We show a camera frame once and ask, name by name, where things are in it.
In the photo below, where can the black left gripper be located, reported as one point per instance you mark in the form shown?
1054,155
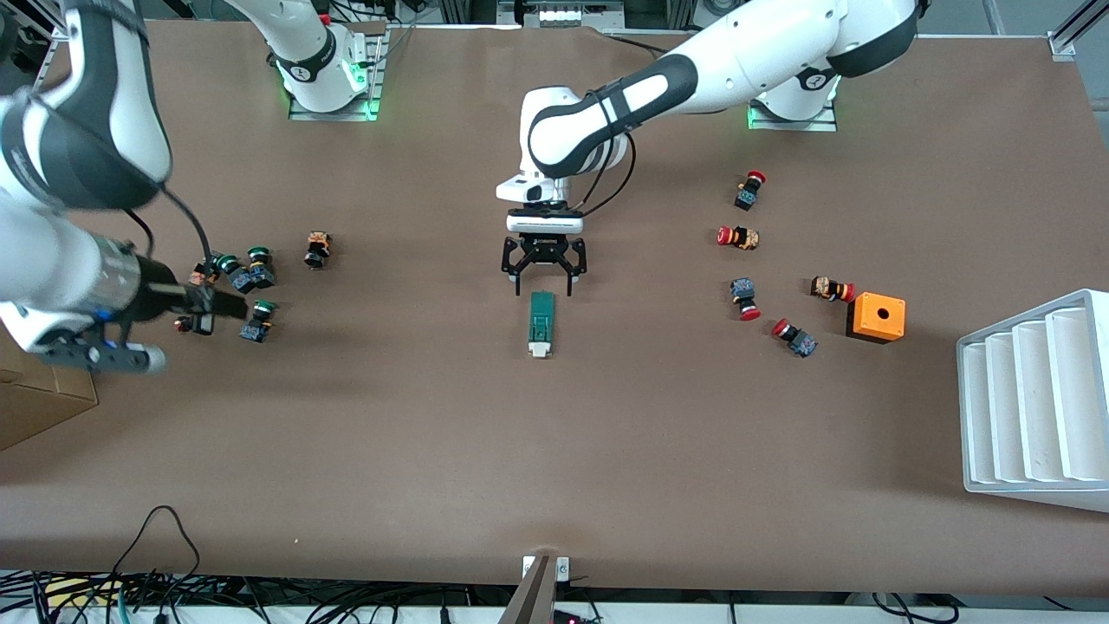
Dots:
544,249

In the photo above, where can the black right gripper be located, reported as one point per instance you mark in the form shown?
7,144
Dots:
163,295

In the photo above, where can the green circuit board module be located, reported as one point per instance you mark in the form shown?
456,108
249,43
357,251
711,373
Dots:
541,316

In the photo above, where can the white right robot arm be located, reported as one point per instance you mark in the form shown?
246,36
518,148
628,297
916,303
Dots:
113,104

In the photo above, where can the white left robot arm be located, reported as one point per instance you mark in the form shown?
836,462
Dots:
736,61

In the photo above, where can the black square button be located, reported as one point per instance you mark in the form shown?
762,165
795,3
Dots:
204,328

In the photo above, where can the green button orange contact block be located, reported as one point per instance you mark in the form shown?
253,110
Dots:
227,263

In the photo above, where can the green button blue contact block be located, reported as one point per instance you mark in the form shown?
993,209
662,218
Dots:
256,277
254,330

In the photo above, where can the black knob orange contact block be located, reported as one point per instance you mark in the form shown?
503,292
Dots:
316,254

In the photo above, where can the red button orange contact block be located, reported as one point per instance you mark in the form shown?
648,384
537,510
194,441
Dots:
741,237
827,288

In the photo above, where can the red button blue contact block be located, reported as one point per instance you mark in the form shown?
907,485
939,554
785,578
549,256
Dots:
801,343
745,198
743,290

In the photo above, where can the brown cardboard box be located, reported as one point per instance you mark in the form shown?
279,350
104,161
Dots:
43,407

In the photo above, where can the black device with white lights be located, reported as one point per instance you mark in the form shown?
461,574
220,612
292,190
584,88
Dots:
563,15

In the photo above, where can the yellow label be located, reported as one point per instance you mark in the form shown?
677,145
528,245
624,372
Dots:
78,589

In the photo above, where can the orange box with hole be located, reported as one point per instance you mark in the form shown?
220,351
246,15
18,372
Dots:
879,316

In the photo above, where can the black device with red light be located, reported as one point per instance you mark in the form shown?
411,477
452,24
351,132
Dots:
567,619

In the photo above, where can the white stepped tray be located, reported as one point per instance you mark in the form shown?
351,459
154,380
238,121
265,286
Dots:
1040,407

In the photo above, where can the white mount bracket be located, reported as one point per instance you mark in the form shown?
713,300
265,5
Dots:
563,568

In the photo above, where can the aluminium left arm base plate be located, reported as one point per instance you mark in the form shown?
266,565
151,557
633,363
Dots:
823,125

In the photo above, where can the camera mount pole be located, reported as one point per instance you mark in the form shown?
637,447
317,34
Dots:
533,598

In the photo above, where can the aluminium frame rail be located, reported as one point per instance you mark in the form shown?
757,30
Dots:
1064,43

